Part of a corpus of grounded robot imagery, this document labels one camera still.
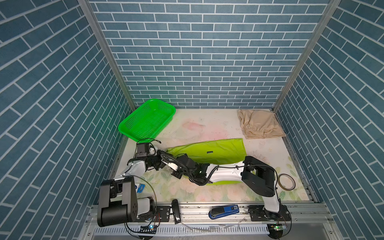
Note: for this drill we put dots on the white blue paper card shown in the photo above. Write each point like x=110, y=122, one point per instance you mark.
x=139, y=188

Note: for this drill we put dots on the black remote-like device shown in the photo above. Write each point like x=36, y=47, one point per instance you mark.
x=176, y=211

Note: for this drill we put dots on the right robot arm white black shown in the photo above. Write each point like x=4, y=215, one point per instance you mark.
x=261, y=178

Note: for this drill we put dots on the right circuit board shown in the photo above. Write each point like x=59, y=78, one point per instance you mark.
x=275, y=231

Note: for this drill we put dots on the green plastic basket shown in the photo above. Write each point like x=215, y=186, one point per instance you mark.
x=147, y=121

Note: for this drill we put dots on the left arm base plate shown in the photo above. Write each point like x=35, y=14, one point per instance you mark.
x=163, y=212

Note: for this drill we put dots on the beige drawstring shorts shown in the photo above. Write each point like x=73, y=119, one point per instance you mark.
x=260, y=124

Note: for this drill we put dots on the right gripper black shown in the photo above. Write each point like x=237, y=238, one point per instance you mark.
x=173, y=173

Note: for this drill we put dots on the circuit board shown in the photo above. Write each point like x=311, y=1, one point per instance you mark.
x=275, y=231
x=151, y=229

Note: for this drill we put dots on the aluminium front rail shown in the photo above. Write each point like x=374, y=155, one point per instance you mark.
x=247, y=213

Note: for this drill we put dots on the blue black stapler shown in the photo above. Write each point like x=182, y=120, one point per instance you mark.
x=223, y=211

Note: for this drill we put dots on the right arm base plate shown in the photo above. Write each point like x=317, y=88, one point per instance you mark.
x=259, y=214

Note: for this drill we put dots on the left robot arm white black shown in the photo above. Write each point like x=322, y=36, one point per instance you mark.
x=118, y=201

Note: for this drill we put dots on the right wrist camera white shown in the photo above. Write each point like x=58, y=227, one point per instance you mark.
x=172, y=166

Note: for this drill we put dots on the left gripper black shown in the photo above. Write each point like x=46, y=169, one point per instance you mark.
x=161, y=164

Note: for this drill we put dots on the lime green shorts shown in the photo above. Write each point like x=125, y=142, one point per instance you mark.
x=213, y=162

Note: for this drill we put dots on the left circuit board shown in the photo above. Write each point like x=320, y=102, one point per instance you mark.
x=151, y=229

